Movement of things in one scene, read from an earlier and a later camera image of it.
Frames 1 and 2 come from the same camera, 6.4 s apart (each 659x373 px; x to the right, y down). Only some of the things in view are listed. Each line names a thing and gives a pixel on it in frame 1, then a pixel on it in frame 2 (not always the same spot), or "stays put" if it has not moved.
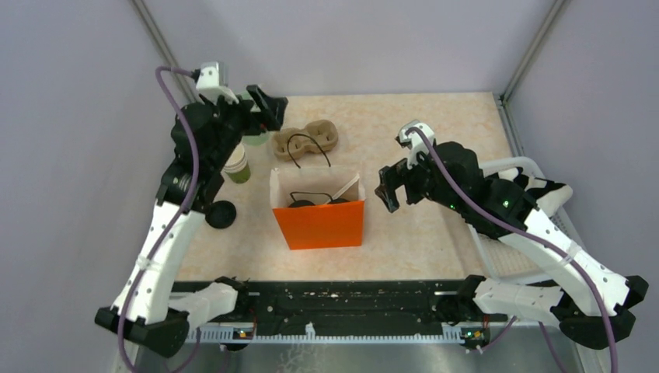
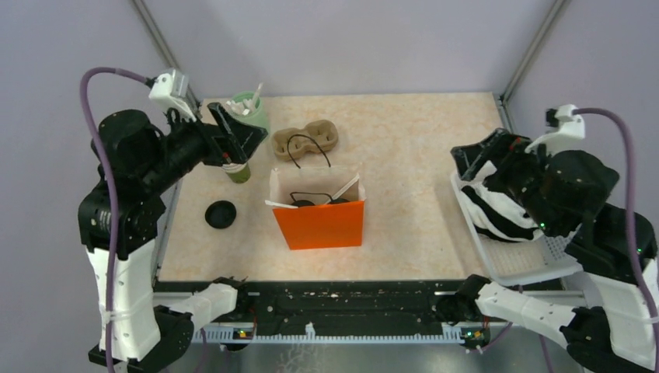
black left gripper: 255,120 -> 239,141
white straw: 346,186 stays put
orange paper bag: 322,224 stays put
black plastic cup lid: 301,203 stays put
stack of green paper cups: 237,165 stays put
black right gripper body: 420,183 -> 517,172
